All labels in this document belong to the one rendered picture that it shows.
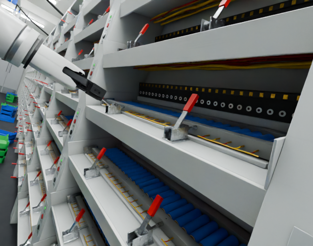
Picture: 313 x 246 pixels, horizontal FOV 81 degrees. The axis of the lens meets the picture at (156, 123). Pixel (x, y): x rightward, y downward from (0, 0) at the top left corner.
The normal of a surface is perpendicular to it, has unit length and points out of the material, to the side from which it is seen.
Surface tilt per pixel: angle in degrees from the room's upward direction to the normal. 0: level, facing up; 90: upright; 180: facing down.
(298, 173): 90
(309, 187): 90
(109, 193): 19
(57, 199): 90
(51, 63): 86
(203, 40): 109
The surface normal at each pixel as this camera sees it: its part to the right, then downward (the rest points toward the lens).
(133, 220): 0.07, -0.98
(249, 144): -0.80, 0.07
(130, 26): 0.59, 0.21
